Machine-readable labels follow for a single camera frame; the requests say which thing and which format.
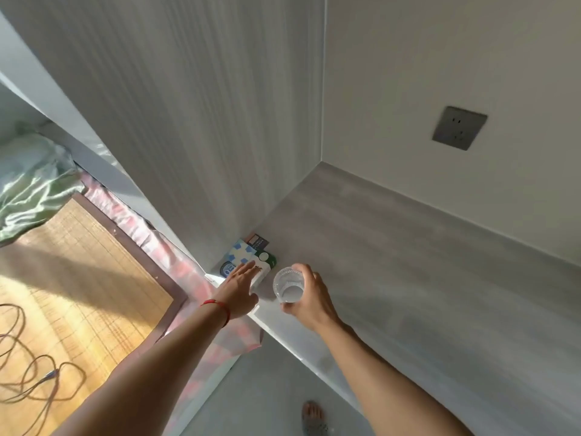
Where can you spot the person's right hand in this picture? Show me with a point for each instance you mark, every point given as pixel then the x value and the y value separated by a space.
pixel 315 304

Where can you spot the person's left hand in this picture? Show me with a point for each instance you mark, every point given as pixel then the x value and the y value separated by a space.
pixel 238 295

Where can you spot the clear plastic cup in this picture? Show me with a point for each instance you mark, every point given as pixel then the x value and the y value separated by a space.
pixel 286 286

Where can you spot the person's right forearm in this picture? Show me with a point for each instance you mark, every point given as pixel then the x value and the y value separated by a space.
pixel 386 385

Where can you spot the person's left forearm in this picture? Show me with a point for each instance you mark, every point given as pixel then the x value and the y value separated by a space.
pixel 145 381

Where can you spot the blue white green carton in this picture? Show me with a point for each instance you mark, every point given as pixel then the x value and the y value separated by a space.
pixel 240 258

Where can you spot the pink patterned bed sheet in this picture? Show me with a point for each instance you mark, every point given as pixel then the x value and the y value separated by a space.
pixel 181 267

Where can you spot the woven bamboo bed mat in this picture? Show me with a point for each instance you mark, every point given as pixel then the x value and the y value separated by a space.
pixel 68 276

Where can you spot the light green blanket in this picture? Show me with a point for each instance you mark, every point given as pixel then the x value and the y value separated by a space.
pixel 32 190

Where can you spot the grey wall socket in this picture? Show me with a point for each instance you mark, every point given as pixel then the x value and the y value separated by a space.
pixel 458 128

